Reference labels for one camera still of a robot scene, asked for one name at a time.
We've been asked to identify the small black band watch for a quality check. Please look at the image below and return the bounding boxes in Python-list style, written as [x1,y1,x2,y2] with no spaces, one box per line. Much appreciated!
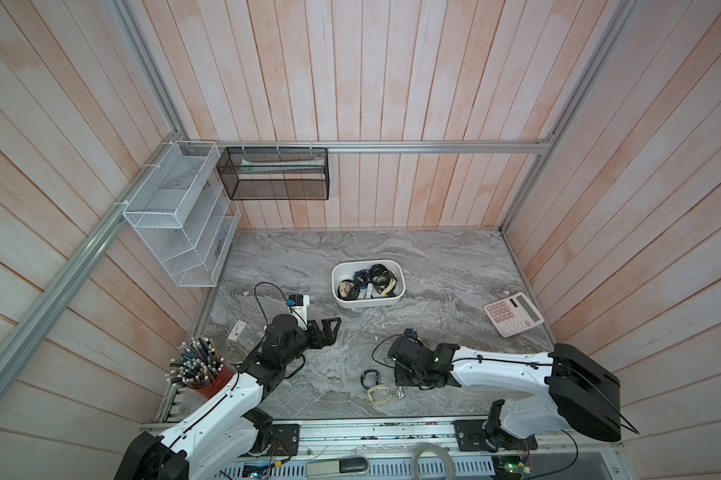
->
[360,369,380,390]

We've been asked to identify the yellow cream band watch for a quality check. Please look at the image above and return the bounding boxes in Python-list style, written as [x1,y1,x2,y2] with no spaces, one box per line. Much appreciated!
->
[365,384,395,405]

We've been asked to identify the black sport watch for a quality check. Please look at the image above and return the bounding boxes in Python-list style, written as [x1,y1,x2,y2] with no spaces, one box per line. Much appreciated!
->
[336,280,360,301]

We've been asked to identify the gold metal link watch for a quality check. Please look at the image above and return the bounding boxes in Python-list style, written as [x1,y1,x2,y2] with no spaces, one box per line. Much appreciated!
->
[377,277,397,297]

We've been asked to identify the black watch long strap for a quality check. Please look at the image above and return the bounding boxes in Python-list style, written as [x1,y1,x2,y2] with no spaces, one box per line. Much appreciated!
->
[368,262,397,289]

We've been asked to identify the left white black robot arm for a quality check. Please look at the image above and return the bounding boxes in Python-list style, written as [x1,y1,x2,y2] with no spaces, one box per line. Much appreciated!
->
[114,314,342,479]

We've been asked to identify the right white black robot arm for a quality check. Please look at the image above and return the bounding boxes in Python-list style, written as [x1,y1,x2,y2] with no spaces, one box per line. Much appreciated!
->
[386,329,638,453]

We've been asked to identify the white plastic storage box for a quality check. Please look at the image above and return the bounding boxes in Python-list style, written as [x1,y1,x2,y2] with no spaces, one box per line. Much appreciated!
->
[332,259,406,309]

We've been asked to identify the small white tag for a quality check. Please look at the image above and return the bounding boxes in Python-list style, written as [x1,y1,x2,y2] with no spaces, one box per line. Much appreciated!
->
[228,320,248,342]

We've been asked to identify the red cup of pens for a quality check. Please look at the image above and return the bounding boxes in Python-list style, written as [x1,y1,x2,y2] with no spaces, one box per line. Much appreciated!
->
[166,337,238,399]

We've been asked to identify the pink white calculator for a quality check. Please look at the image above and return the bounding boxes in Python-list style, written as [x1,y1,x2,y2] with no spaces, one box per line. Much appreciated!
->
[483,292,544,338]

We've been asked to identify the grey black handheld device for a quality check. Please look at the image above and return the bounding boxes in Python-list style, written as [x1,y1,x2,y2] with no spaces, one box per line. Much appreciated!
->
[306,456,369,479]

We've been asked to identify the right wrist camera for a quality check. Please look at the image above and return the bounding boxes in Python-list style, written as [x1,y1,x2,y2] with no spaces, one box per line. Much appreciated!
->
[403,328,419,342]

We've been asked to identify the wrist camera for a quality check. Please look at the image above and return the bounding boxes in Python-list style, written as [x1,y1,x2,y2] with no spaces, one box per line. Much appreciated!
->
[288,294,310,330]
[403,328,419,342]

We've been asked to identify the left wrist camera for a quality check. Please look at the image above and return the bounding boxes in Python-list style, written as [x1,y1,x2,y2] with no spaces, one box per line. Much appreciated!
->
[288,294,310,330]

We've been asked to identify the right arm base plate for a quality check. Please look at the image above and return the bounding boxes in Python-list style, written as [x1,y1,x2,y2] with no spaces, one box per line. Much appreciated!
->
[453,420,538,453]

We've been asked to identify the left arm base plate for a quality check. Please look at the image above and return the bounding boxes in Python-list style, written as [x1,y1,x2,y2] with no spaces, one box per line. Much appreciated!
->
[248,423,300,457]

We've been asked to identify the front aluminium mounting rail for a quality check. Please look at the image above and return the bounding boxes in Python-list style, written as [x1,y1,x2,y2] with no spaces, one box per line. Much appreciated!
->
[125,416,628,466]

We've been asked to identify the grey coiled hose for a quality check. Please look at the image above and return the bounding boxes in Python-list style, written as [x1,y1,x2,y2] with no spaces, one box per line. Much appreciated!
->
[409,442,457,480]

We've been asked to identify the white wire mesh shelf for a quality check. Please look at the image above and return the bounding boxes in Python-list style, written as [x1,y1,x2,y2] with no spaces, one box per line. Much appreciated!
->
[124,141,242,288]

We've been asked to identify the black mesh wall basket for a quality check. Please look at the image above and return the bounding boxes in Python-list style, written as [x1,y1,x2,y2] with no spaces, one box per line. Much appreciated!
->
[216,146,330,201]

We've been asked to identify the horizontal aluminium rail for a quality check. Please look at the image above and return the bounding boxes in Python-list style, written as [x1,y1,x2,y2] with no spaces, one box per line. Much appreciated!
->
[176,139,552,156]

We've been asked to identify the left aluminium frame rail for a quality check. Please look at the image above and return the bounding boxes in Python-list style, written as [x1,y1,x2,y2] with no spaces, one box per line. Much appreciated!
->
[0,131,186,402]

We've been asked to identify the right aluminium frame post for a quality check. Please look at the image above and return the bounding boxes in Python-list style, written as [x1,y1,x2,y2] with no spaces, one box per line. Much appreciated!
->
[498,1,643,240]

